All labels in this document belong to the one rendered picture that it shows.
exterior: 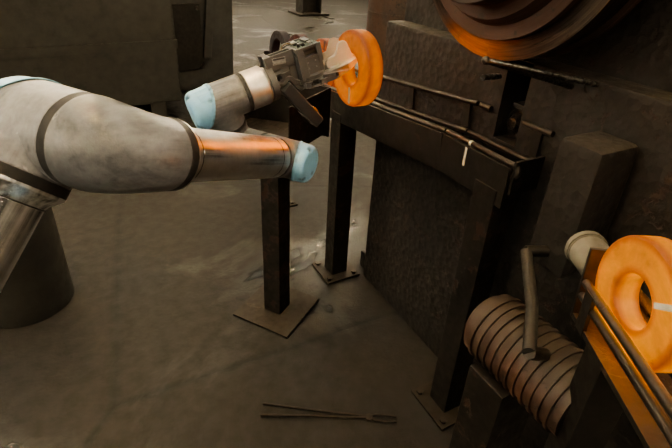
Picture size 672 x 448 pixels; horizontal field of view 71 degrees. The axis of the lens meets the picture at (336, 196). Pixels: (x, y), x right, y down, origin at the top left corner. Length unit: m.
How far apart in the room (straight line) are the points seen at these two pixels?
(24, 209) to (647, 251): 0.71
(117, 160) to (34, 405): 1.01
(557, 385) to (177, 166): 0.61
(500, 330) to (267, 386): 0.73
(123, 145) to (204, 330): 1.03
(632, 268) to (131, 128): 0.60
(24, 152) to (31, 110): 0.05
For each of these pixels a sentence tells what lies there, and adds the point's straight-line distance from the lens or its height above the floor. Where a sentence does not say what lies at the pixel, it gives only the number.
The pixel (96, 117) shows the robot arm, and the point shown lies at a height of 0.88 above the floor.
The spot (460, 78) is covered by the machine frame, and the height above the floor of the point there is 0.79.
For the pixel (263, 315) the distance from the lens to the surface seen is 1.55.
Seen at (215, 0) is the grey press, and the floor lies 0.64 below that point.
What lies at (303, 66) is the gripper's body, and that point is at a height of 0.85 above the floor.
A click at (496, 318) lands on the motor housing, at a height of 0.52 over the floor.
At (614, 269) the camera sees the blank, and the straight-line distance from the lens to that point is 0.69.
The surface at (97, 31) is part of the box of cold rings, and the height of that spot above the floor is 0.55.
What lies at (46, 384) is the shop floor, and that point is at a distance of 1.53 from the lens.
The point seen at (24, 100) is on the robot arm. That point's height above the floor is 0.88.
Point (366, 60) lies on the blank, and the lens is 0.96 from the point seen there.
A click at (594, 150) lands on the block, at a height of 0.80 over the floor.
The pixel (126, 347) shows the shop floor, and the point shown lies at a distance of 1.55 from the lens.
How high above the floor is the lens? 1.06
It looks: 29 degrees down
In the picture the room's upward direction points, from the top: 3 degrees clockwise
